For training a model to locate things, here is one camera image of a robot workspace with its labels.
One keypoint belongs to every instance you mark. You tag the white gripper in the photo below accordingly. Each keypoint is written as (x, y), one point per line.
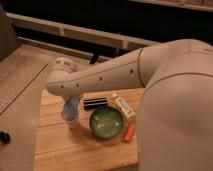
(70, 109)

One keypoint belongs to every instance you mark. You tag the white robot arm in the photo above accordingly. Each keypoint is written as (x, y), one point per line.
(174, 121)

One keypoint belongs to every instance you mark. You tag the grey ceramic cup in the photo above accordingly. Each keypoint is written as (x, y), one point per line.
(71, 119)

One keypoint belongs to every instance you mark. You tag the black striped block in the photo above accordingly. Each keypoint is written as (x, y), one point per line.
(94, 103)

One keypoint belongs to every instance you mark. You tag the green bowl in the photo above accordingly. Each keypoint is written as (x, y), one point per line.
(106, 122)

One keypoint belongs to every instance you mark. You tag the wooden board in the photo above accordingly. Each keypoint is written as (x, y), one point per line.
(59, 148)

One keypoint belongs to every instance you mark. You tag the white packaged bottle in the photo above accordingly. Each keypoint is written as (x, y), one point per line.
(121, 103)

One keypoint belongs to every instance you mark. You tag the orange carrot toy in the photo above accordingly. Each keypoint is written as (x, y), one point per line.
(129, 132)

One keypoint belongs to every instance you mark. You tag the black floor object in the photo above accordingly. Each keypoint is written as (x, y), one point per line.
(4, 138)

